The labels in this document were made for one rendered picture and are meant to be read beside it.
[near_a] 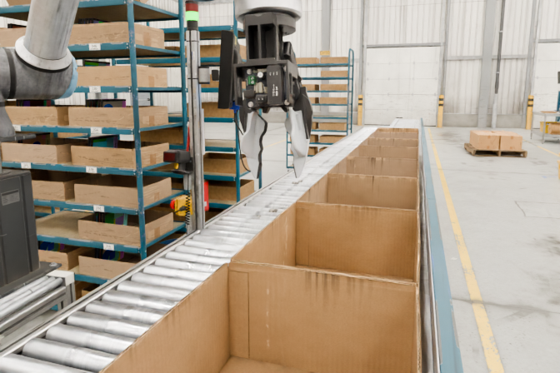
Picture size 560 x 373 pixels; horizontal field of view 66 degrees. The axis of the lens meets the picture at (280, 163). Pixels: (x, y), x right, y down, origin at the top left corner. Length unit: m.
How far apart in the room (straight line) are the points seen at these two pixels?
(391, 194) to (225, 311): 0.83
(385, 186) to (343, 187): 0.13
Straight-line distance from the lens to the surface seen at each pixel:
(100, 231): 2.47
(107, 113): 2.31
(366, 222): 1.03
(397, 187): 1.41
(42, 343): 1.19
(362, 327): 0.68
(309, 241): 1.07
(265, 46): 0.57
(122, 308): 1.27
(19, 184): 1.50
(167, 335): 0.57
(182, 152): 1.73
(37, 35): 1.40
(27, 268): 1.57
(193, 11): 1.78
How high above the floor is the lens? 1.31
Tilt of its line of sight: 9 degrees down
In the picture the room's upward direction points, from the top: straight up
